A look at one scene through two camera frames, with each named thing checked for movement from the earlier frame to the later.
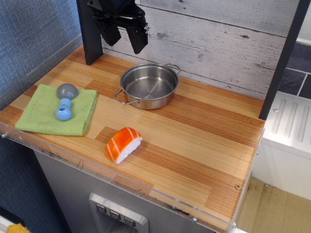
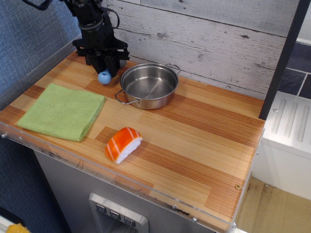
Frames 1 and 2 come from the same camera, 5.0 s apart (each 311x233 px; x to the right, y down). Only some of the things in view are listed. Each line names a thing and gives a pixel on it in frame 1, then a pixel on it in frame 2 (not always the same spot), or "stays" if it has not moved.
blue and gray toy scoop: (66, 91) → (104, 77)
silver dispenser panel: (110, 216) stays
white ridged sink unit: (283, 157) stays
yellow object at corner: (17, 228) stays
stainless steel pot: (148, 86) stays
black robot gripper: (125, 13) → (96, 42)
